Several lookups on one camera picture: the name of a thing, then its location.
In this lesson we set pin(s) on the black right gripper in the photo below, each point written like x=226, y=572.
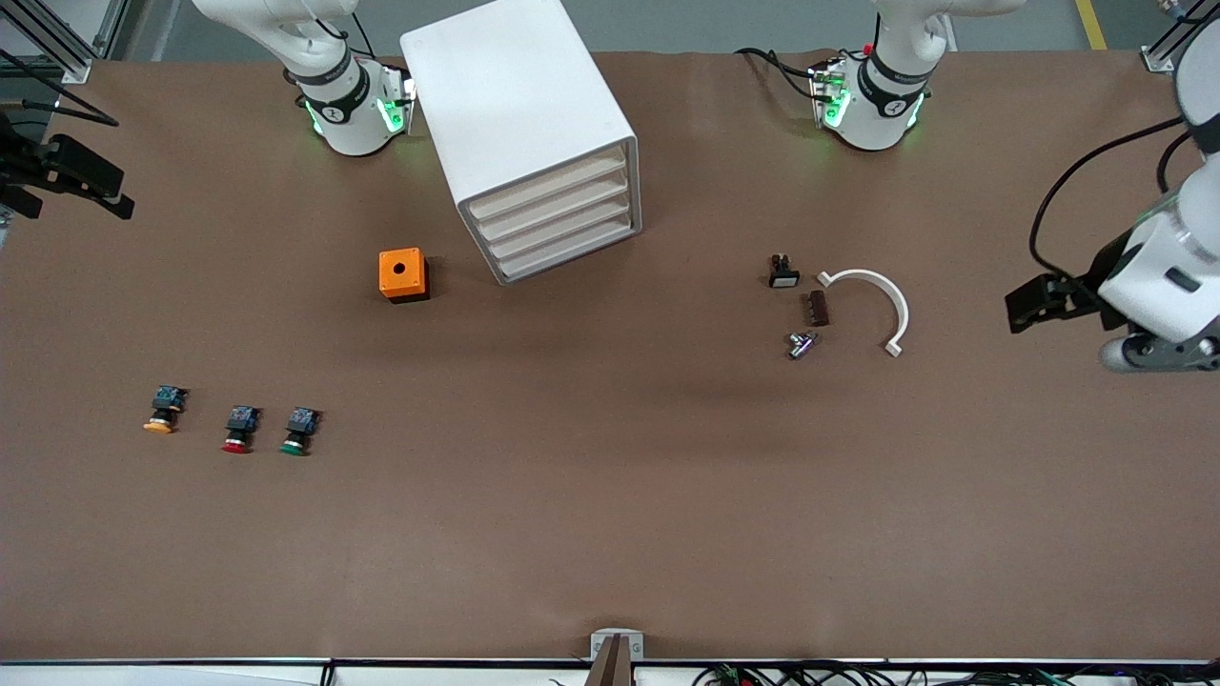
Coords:
x=21, y=169

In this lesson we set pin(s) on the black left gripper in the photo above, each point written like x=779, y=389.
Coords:
x=1103, y=269

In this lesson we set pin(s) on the green mushroom push button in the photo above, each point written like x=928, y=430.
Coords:
x=302, y=421

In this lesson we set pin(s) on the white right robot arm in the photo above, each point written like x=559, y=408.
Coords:
x=348, y=105

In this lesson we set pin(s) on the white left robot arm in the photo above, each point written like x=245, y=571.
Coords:
x=882, y=105

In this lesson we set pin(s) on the yellow mushroom push button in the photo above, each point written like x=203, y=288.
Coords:
x=168, y=398

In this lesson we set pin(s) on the red mushroom push button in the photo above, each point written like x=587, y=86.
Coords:
x=241, y=419

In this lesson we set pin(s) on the brown terminal block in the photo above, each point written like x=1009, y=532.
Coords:
x=819, y=307

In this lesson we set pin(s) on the silver base connector plate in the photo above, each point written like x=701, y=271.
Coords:
x=398, y=110
x=831, y=95

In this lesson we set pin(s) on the brown table mat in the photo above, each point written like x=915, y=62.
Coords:
x=610, y=524

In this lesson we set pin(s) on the aluminium frame profile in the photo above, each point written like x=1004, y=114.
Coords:
x=1158, y=59
x=71, y=62

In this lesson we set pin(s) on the white curved plastic bracket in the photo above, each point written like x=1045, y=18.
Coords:
x=863, y=274

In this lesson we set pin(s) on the silver key switch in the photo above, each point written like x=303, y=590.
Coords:
x=801, y=345

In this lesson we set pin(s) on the small black switch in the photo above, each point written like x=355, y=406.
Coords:
x=783, y=278

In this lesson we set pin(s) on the orange button enclosure box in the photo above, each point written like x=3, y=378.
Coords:
x=388, y=284

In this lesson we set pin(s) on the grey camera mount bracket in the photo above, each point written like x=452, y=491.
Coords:
x=599, y=648

